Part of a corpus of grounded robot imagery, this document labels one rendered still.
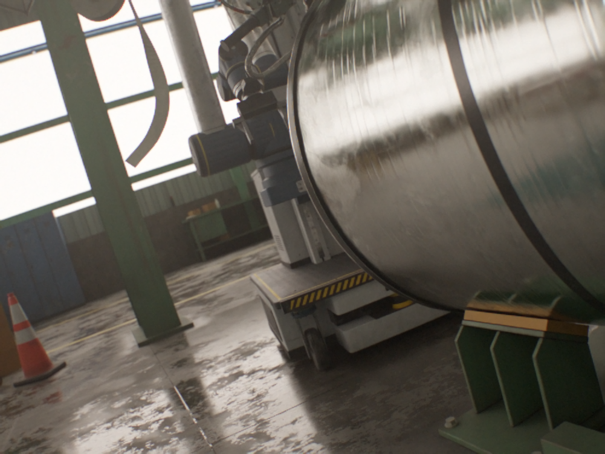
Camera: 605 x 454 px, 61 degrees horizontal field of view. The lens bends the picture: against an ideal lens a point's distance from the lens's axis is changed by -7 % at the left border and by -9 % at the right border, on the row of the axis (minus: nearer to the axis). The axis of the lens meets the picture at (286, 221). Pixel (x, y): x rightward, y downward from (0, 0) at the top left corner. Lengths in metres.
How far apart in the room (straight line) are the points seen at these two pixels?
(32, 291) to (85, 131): 6.57
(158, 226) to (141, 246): 6.82
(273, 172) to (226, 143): 0.25
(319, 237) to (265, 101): 1.09
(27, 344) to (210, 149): 2.75
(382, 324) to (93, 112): 3.03
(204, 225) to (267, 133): 8.18
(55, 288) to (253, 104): 9.08
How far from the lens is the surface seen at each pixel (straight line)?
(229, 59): 1.97
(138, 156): 1.57
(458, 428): 1.52
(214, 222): 10.62
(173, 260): 11.23
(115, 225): 4.40
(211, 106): 2.45
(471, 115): 0.87
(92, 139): 4.48
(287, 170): 2.46
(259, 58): 2.19
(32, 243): 10.74
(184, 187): 11.59
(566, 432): 1.27
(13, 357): 5.69
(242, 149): 2.44
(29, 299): 10.77
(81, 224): 11.40
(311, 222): 2.78
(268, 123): 2.48
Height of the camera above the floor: 0.74
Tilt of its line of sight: 3 degrees down
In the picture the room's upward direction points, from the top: 19 degrees counter-clockwise
